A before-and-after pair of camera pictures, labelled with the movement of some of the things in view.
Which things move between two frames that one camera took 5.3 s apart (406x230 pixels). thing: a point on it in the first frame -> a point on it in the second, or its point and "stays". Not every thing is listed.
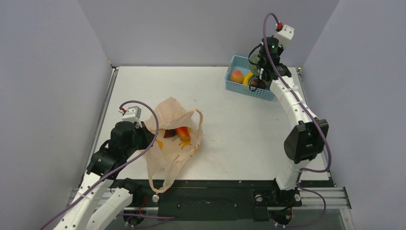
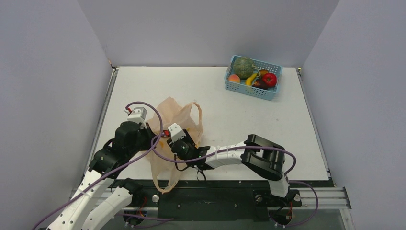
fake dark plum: x=258 y=83 stays
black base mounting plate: x=217 y=200 stays
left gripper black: x=149 y=136 stays
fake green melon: x=254 y=68 -> x=243 y=67
